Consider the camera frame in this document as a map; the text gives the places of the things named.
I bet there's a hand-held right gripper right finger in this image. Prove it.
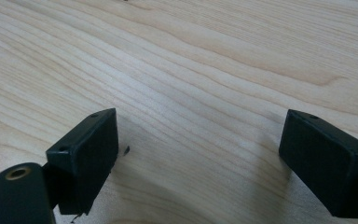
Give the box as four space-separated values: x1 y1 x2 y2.
278 108 358 219

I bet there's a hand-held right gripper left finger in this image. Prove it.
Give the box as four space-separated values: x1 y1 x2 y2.
45 107 119 217

